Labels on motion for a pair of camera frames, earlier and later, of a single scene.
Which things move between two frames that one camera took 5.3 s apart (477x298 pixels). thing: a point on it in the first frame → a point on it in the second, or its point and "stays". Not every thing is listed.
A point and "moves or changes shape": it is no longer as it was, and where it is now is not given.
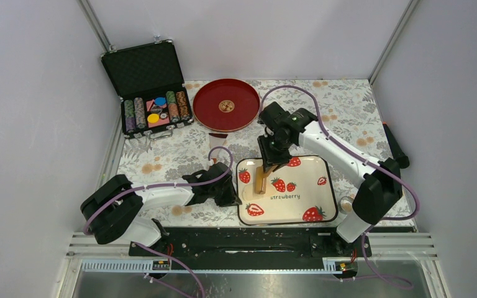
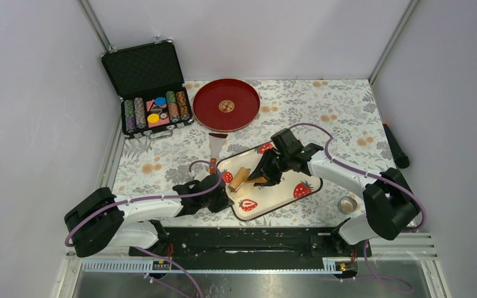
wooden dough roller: (260, 179) moves or changes shape
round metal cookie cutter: (346, 204) stays
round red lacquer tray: (226, 105) stays
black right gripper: (270, 160) → (264, 170)
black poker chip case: (154, 99) stays
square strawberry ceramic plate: (303, 192) moves or changes shape
